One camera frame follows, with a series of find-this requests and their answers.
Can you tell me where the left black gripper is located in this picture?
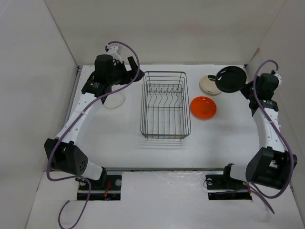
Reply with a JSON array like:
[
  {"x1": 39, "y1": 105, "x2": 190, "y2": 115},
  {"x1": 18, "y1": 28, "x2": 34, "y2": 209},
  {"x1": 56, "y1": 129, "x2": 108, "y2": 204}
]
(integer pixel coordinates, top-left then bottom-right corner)
[{"x1": 108, "y1": 57, "x2": 144, "y2": 86}]

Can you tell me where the black plate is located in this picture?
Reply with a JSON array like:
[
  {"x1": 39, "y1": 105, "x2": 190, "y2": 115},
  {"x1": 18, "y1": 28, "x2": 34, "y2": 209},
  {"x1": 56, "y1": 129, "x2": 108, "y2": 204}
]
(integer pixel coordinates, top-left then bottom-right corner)
[{"x1": 215, "y1": 66, "x2": 247, "y2": 93}]

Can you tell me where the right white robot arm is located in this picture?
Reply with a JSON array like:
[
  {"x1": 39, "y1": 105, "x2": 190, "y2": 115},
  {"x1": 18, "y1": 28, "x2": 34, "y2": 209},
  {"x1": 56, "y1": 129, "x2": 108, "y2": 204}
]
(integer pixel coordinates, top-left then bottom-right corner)
[{"x1": 220, "y1": 71, "x2": 291, "y2": 189}]

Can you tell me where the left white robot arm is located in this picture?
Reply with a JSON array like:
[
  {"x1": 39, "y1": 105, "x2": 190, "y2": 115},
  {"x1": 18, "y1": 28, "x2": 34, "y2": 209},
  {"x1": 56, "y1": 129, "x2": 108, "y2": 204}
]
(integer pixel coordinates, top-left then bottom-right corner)
[{"x1": 44, "y1": 54, "x2": 144, "y2": 189}]

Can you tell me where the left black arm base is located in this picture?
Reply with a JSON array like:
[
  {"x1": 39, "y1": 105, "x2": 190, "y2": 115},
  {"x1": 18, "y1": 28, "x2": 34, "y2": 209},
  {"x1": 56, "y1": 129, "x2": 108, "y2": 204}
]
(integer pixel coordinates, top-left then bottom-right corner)
[{"x1": 75, "y1": 171, "x2": 122, "y2": 201}]

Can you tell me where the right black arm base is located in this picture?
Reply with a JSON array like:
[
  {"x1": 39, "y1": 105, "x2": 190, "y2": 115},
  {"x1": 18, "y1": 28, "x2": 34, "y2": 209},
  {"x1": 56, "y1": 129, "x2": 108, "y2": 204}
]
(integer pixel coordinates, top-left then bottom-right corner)
[{"x1": 203, "y1": 171, "x2": 252, "y2": 201}]

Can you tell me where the clear glass plate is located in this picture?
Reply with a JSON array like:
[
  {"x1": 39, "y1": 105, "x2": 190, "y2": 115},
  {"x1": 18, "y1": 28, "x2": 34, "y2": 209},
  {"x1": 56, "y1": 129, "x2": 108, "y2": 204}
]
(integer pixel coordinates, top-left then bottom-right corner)
[{"x1": 103, "y1": 93, "x2": 126, "y2": 110}]

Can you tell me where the cream plate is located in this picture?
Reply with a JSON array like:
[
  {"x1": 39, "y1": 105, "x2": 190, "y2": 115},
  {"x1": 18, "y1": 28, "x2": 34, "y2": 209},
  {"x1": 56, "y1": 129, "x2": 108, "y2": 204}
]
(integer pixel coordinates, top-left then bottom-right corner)
[{"x1": 199, "y1": 75, "x2": 222, "y2": 95}]

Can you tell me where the orange plate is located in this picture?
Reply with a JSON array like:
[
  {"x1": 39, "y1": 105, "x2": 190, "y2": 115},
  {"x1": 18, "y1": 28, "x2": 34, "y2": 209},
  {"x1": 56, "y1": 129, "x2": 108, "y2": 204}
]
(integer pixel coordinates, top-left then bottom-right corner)
[{"x1": 190, "y1": 96, "x2": 217, "y2": 119}]

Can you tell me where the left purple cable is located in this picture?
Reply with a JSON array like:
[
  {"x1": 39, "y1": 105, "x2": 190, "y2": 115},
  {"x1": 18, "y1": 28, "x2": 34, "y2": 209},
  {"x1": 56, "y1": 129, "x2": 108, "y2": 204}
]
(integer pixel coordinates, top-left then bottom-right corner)
[{"x1": 46, "y1": 41, "x2": 141, "y2": 229}]

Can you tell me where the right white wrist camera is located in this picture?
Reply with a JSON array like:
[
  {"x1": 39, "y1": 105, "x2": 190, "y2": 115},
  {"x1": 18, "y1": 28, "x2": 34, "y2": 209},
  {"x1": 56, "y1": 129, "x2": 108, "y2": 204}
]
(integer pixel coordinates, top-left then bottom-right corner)
[{"x1": 271, "y1": 70, "x2": 283, "y2": 85}]

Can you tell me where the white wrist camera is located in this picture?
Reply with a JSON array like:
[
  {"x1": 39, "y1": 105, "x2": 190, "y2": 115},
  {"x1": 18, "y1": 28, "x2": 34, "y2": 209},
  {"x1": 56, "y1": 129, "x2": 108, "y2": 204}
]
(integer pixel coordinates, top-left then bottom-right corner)
[
  {"x1": 271, "y1": 70, "x2": 283, "y2": 85},
  {"x1": 105, "y1": 43, "x2": 122, "y2": 62}
]

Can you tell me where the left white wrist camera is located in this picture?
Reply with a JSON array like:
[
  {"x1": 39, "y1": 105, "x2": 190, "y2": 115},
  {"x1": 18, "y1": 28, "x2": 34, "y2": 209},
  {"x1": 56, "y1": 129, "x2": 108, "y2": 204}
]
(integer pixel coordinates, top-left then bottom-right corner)
[{"x1": 105, "y1": 43, "x2": 122, "y2": 62}]

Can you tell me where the grey wire dish rack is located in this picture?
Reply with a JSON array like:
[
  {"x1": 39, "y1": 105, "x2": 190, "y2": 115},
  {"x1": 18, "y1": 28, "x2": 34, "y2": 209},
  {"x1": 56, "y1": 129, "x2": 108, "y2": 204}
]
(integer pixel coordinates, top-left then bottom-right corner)
[{"x1": 140, "y1": 71, "x2": 191, "y2": 140}]

